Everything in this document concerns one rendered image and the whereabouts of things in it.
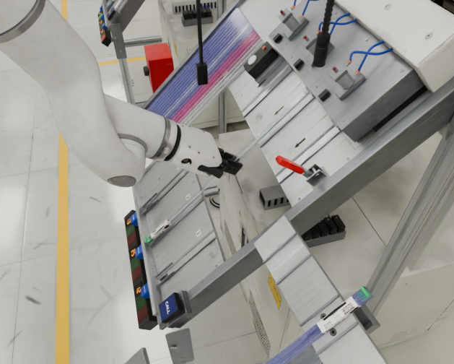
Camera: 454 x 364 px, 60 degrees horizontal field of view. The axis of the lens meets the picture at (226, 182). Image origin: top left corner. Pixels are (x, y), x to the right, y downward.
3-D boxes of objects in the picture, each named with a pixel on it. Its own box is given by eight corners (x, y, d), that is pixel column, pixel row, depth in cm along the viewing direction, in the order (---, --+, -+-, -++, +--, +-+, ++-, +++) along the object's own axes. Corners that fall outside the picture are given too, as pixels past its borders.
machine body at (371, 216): (271, 388, 140) (291, 308, 95) (219, 235, 187) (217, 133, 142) (427, 338, 152) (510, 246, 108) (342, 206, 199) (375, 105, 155)
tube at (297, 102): (150, 244, 95) (146, 243, 95) (149, 239, 96) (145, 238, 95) (309, 97, 77) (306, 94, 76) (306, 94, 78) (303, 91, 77)
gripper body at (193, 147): (179, 142, 70) (228, 159, 76) (169, 110, 77) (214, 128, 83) (159, 171, 74) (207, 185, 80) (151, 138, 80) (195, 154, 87)
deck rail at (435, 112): (180, 328, 86) (157, 325, 82) (177, 320, 87) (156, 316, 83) (477, 101, 60) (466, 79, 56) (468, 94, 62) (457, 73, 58)
